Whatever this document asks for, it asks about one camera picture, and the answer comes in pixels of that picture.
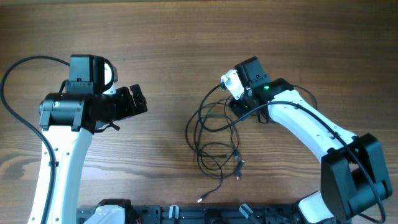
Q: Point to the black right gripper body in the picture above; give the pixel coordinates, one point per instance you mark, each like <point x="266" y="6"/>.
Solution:
<point x="237" y="106"/>

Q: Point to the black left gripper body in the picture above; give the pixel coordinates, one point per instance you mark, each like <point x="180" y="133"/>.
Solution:
<point x="125" y="101"/>

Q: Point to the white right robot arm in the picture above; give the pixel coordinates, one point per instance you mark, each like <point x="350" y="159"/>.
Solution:
<point x="354" y="175"/>

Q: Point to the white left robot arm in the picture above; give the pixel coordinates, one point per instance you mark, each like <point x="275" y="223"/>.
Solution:
<point x="90" y="104"/>

